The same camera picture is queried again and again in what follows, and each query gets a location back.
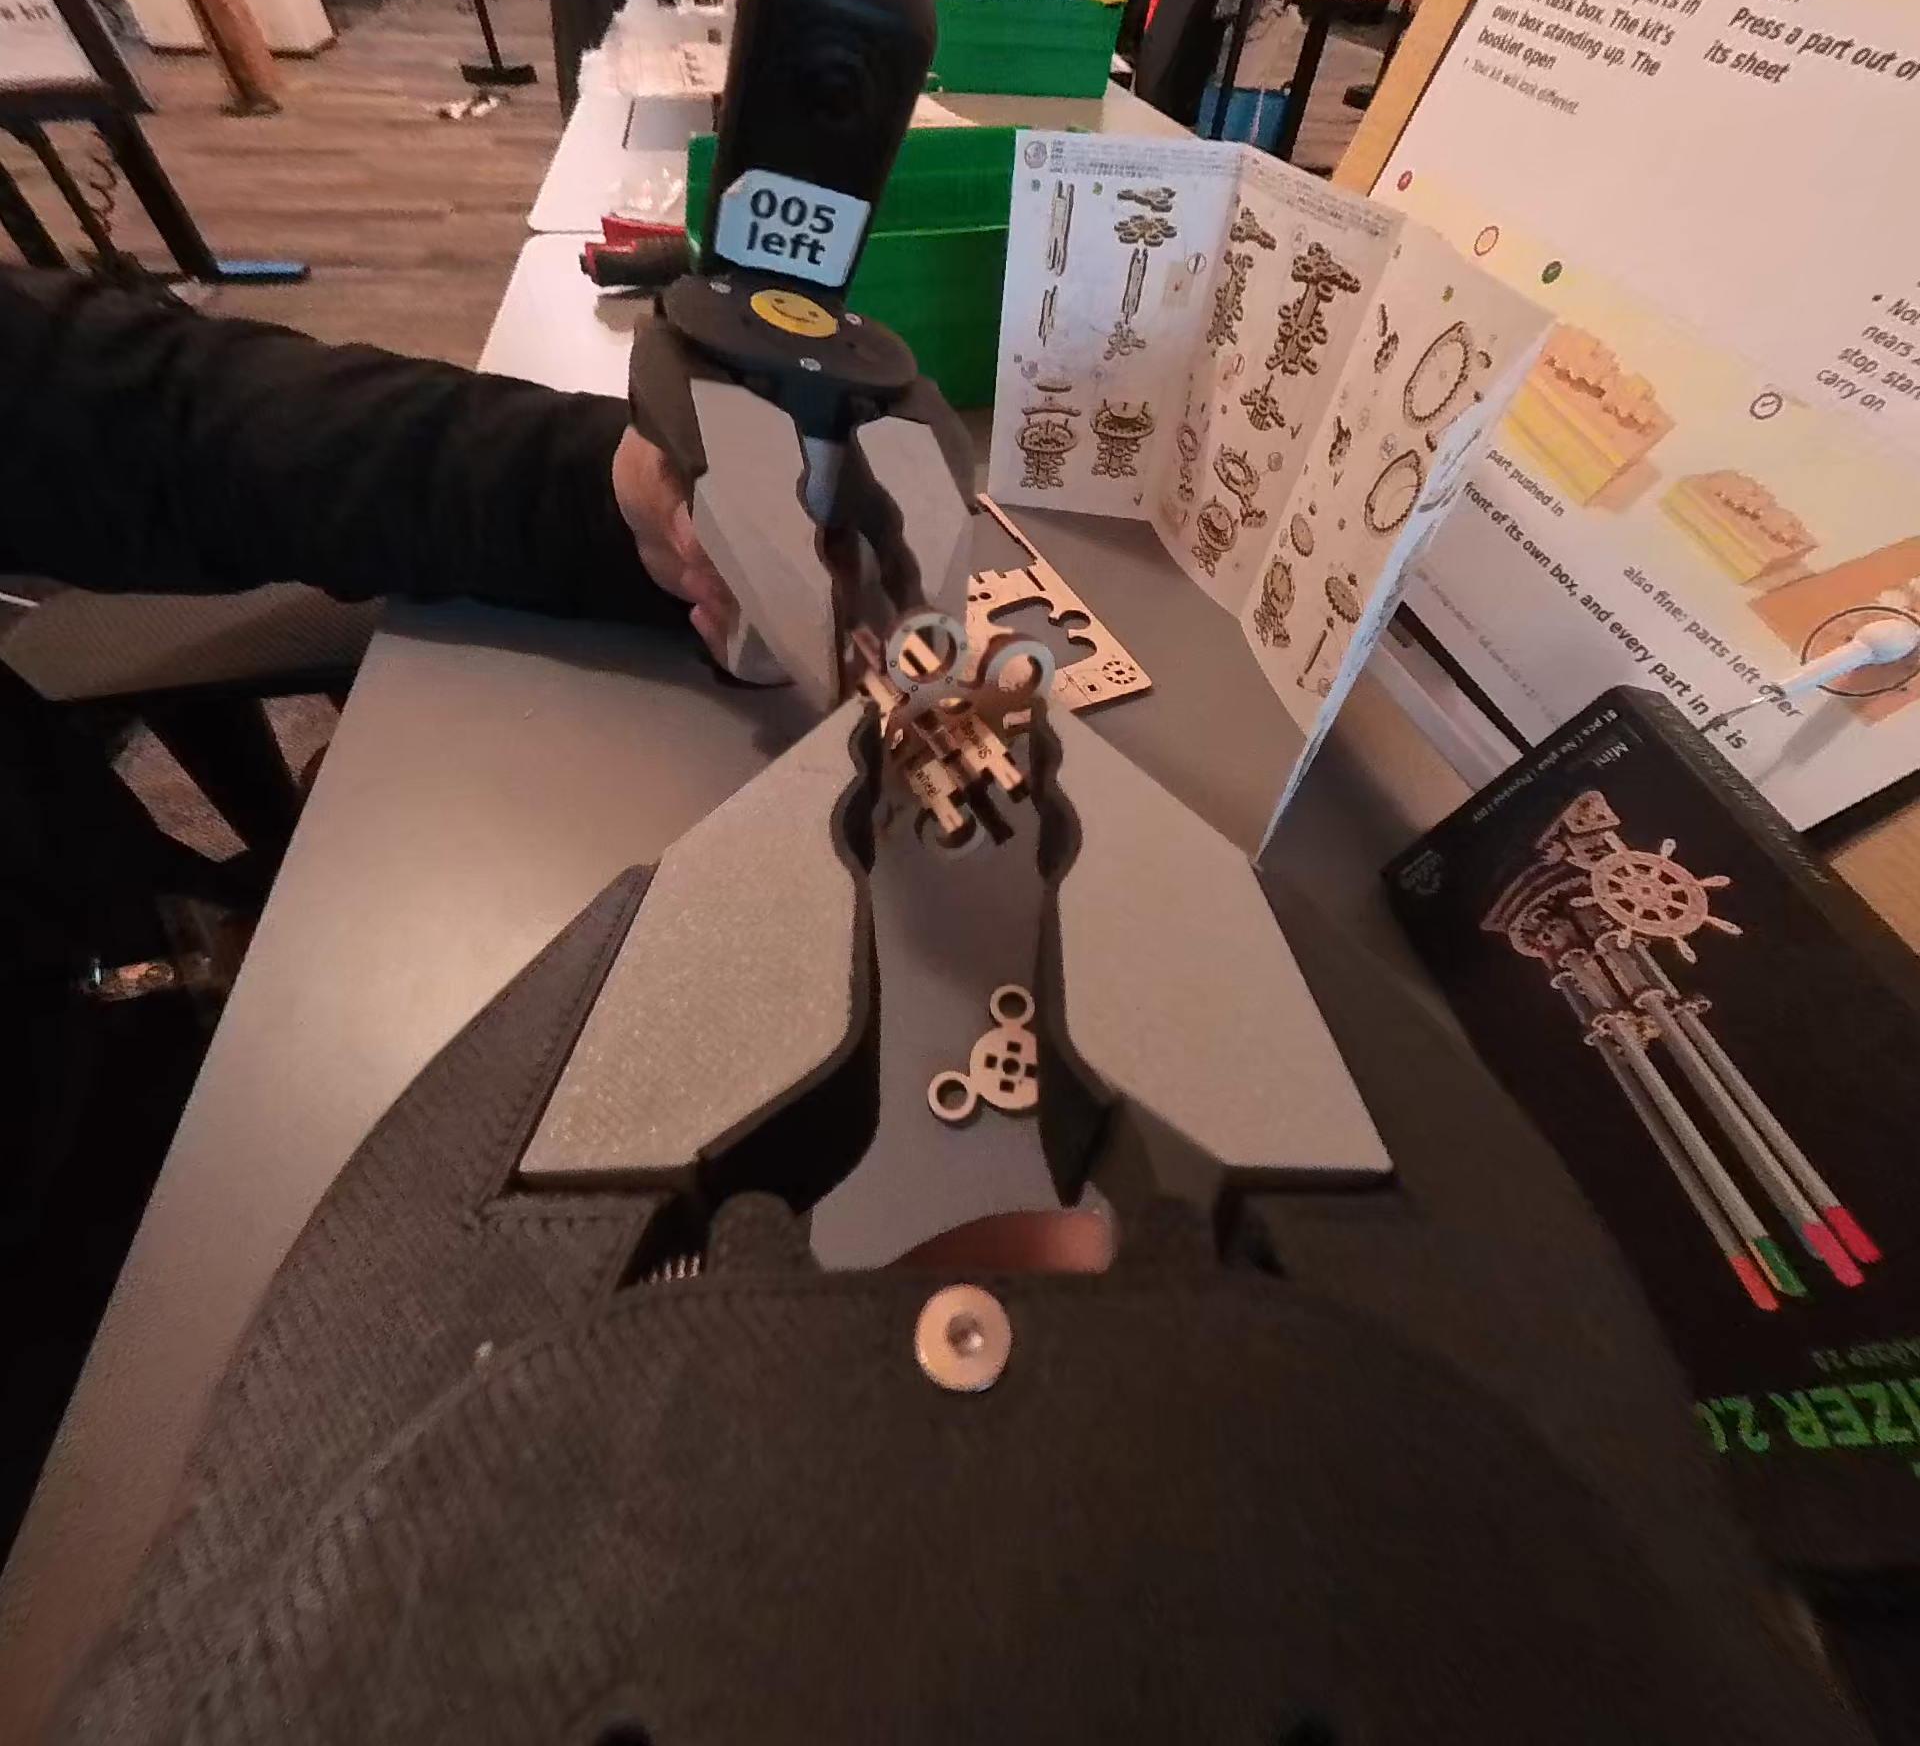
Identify printed paper sheets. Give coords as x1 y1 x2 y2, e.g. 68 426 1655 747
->
578 36 722 101

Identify wooden model assembly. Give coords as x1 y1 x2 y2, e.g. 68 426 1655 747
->
854 606 1059 863

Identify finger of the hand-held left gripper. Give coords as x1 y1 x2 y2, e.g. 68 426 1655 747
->
689 389 845 711
846 403 980 624

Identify folded instruction booklet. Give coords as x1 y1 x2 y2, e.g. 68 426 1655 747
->
989 127 1562 863

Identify person's left hand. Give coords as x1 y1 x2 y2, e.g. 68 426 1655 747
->
611 422 744 655

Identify white instruction board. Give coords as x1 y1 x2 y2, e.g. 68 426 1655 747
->
1336 0 1920 837

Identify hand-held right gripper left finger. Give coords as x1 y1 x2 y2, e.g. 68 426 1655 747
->
517 703 902 1230

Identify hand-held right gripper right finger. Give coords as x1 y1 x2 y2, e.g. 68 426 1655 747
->
1036 703 1399 1210

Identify green plastic bin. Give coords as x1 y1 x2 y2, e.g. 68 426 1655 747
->
927 0 1129 101
688 127 1025 417

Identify plywood parts sheet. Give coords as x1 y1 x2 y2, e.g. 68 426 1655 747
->
968 492 1154 712

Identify black model kit box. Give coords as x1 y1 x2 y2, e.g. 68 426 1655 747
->
1379 685 1920 1575

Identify three-ring wooden part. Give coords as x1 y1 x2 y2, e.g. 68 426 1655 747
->
927 984 1043 1124

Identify person's left forearm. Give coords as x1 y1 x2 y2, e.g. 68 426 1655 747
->
0 268 649 626

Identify red and black tool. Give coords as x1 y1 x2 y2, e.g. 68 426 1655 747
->
578 213 700 286

